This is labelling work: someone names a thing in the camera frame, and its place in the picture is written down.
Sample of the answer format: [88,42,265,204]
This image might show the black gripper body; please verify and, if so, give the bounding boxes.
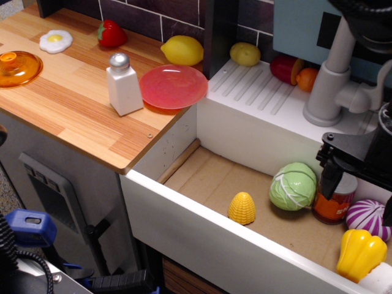
[315,132,392,184]

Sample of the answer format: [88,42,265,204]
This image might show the pink plastic plate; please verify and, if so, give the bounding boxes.
[139,64,208,110]

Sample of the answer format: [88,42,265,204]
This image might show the toy fried egg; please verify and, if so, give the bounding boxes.
[39,30,73,54]

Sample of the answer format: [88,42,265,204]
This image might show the yellow toy lemon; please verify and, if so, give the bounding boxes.
[160,35,204,66]

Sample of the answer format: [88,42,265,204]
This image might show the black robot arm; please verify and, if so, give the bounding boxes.
[317,1,391,199]

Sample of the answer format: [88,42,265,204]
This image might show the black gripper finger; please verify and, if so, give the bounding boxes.
[322,159,344,200]
[382,197,392,227]

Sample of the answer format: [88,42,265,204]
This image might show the red toy strawberry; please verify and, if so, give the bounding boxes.
[97,20,128,47]

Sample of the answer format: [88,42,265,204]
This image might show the blue clamp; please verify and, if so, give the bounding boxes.
[5,209,58,247]

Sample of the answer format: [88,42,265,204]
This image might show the black corrugated cable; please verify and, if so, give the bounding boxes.
[0,211,55,294]

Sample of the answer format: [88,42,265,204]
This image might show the yellow toy potato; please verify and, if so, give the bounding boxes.
[230,42,261,67]

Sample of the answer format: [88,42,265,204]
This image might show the orange labelled toy can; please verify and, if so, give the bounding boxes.
[312,173,358,225]

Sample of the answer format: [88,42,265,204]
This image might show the white salt shaker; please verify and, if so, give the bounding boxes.
[106,53,144,116]

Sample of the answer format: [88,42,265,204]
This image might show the orange toy citrus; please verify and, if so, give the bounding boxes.
[296,68,319,92]

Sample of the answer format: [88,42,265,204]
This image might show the green toy cabbage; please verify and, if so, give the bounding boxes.
[269,162,317,211]

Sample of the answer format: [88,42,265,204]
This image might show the grey toy oven door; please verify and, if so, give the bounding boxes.
[19,153,110,276]

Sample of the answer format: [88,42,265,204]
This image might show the orange transparent pot lid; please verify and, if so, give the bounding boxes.
[1,51,43,89]

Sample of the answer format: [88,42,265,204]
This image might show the white toy sink basin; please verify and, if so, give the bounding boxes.
[119,58,392,294]

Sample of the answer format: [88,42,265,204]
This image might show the yellow toy bell pepper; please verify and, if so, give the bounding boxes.
[336,229,388,283]

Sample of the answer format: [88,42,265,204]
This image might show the yellow toy corn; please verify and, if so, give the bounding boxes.
[228,192,256,225]

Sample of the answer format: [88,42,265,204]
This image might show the purple striped toy onion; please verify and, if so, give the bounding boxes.
[345,200,391,242]

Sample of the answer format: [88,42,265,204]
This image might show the grey toy faucet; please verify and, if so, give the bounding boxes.
[303,18,391,127]

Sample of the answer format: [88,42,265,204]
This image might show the red toy apple half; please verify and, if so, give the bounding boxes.
[269,55,305,86]

